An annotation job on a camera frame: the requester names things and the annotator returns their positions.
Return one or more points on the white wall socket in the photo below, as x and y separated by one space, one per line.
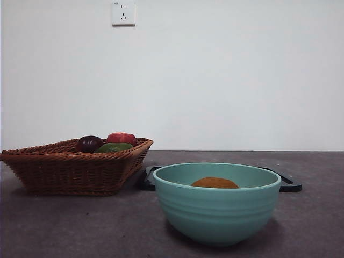
123 18

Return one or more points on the teal ribbed bowl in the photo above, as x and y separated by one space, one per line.
215 215

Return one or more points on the red apple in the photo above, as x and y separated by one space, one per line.
121 138

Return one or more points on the brown wicker basket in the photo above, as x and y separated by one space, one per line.
70 172

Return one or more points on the dark rectangular tray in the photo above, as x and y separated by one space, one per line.
290 185

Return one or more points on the dark purple fruit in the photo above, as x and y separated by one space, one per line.
88 143

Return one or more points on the green avocado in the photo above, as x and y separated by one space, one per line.
114 147

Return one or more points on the brown fuzzy kiwi fruit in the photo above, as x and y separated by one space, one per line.
215 183

